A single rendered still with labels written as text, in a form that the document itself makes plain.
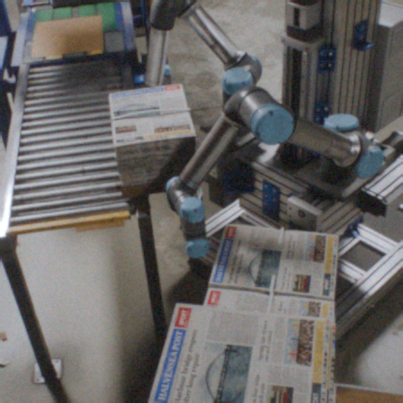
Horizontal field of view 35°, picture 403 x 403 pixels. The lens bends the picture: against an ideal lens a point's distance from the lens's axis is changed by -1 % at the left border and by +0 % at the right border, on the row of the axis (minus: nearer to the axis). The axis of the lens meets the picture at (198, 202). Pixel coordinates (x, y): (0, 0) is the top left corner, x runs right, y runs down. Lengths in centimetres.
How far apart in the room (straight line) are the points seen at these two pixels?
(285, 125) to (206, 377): 80
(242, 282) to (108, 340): 112
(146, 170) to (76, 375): 101
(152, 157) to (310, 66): 65
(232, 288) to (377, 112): 107
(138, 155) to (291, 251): 63
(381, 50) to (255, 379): 150
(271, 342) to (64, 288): 184
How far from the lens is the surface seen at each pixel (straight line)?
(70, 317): 305
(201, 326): 152
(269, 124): 186
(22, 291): 248
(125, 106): 241
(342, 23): 230
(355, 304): 272
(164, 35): 254
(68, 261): 332
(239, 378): 143
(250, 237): 208
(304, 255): 203
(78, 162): 257
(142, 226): 226
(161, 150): 222
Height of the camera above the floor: 223
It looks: 39 degrees down
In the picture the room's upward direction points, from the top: 4 degrees counter-clockwise
